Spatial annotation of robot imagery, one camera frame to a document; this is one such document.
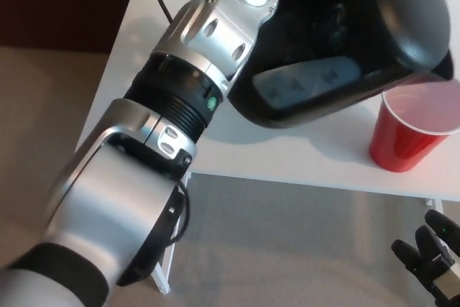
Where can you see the white table with metal legs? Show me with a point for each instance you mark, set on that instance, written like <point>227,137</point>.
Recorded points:
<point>287,156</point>

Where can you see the dark red-brown panel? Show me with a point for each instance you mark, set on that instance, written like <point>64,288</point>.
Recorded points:
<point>61,1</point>

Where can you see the black electric kettle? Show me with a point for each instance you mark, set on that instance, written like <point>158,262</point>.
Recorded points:
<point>395,16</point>

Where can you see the red plastic cup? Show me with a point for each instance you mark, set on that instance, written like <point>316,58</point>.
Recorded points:
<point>402,141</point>

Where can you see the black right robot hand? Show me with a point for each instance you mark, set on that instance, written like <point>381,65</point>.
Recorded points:
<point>431,260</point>

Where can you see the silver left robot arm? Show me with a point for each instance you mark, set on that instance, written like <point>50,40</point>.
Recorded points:
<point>108,213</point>

